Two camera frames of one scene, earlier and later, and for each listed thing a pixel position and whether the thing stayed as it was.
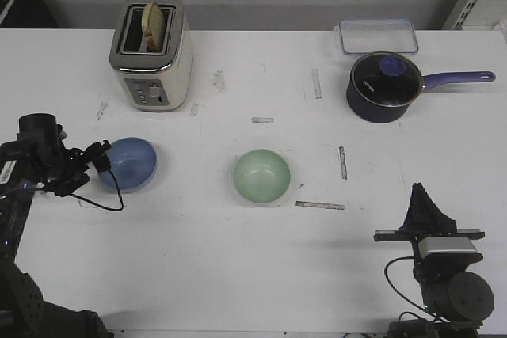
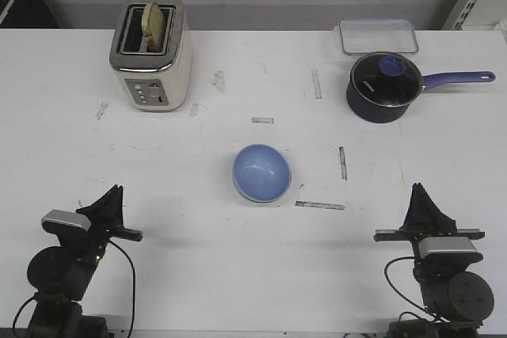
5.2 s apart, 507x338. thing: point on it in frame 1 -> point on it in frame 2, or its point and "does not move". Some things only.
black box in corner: x=21 y=4 does not move
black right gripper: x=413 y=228 does not move
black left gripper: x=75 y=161 -> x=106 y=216
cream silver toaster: x=155 y=81 does not move
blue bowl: x=134 y=165 -> x=261 y=172
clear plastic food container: x=378 y=36 does not move
